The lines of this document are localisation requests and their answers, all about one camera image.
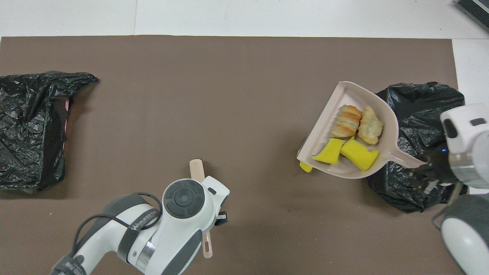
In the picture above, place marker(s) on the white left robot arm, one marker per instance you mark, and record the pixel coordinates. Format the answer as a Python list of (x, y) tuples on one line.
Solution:
[(183, 229)]

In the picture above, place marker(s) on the brown table mat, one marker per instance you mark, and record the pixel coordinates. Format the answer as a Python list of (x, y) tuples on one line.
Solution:
[(244, 57)]

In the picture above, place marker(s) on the large yellow sponge piece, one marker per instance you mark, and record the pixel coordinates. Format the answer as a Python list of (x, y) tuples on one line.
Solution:
[(359, 154)]

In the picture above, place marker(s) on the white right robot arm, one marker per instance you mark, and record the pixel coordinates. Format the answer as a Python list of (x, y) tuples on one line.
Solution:
[(470, 126)]

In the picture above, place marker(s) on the striped golden croissant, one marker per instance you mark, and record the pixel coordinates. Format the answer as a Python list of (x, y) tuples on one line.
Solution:
[(347, 121)]

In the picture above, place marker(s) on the dark grey ribbed device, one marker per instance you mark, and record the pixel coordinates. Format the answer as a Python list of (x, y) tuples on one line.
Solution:
[(475, 9)]

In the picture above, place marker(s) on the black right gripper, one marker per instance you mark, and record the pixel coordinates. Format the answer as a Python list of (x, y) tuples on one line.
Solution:
[(443, 160)]

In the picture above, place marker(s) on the pale flaky bread chunk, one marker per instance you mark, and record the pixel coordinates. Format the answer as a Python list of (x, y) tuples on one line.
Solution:
[(370, 126)]

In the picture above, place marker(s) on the black plastic trash bag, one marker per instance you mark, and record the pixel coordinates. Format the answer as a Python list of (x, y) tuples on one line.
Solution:
[(26, 133), (420, 114)]

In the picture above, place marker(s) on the small yellow sponge piece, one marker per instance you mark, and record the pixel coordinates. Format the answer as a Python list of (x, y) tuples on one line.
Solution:
[(330, 152)]

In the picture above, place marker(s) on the beige brush with black bristles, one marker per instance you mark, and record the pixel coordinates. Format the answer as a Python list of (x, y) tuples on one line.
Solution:
[(196, 170)]

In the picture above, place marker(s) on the yellow sponge with green back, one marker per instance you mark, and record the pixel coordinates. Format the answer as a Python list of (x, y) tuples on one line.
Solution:
[(305, 167)]

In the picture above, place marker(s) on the beige plastic dustpan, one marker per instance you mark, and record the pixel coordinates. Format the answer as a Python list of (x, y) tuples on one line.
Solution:
[(351, 95)]

